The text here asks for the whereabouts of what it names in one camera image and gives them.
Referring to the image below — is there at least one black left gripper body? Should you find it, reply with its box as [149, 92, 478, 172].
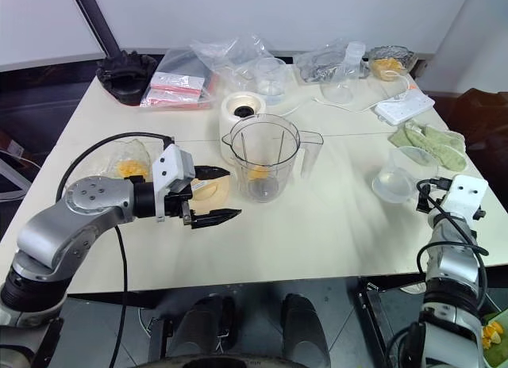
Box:
[162, 177, 200, 227]

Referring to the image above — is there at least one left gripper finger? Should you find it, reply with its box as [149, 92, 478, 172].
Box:
[190, 208, 243, 231]
[193, 166, 232, 183]

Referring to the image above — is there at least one yellow white lid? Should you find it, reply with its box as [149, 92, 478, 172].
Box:
[190, 173, 233, 205]

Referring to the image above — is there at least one white blender base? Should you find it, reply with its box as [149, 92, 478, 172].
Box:
[218, 90, 268, 165]

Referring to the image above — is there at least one clear bag holding fruit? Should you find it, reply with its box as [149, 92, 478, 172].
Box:
[66, 136, 155, 187]

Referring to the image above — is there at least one green cloth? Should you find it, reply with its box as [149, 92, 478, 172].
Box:
[387, 121, 467, 172]

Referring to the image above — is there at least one red-striped zip bag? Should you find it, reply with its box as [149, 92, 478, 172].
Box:
[149, 48, 217, 98]
[140, 88, 215, 109]

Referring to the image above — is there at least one clear spouted measuring cup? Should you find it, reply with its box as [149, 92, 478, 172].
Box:
[371, 145, 438, 205]

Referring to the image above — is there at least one dark brown chair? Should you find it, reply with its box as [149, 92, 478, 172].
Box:
[447, 87, 508, 157]

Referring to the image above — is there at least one tall clear measuring cup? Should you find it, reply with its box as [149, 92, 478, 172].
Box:
[252, 57, 288, 105]

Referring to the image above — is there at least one large crumpled clear bag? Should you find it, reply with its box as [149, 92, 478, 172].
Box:
[189, 33, 275, 92]

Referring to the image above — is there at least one black ragged holder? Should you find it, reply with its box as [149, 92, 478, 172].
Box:
[96, 50, 158, 106]

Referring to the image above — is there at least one white power strip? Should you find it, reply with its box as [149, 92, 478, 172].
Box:
[374, 90, 436, 126]

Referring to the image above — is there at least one green tray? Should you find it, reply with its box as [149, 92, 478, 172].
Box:
[481, 312, 508, 368]

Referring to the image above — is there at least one small clear funnel cup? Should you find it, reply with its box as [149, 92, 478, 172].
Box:
[320, 80, 355, 105]

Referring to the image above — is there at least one clear bag with grey contents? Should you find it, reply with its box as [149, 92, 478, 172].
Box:
[294, 40, 368, 84]

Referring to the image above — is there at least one clear plastic bottle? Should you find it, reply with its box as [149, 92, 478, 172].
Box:
[344, 41, 367, 72]

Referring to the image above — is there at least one black slanted pole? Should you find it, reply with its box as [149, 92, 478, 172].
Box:
[68, 0, 122, 59]

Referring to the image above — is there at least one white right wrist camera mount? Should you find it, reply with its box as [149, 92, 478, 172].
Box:
[441, 174, 489, 221]

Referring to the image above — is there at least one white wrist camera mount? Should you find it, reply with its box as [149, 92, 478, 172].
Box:
[441, 174, 489, 221]
[152, 144, 196, 223]

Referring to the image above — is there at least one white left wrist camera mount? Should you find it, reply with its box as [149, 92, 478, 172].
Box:
[152, 144, 196, 223]

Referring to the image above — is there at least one clear blender jug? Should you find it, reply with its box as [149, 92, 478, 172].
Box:
[221, 113, 325, 205]

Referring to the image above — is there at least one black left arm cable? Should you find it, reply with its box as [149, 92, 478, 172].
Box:
[55, 132, 176, 368]

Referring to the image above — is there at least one white power cable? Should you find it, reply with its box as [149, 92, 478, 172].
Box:
[286, 71, 420, 116]

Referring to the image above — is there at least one black table frame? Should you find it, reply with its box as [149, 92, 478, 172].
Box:
[356, 276, 428, 368]

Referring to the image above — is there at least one white metal frame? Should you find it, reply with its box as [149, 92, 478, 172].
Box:
[0, 145, 41, 203]

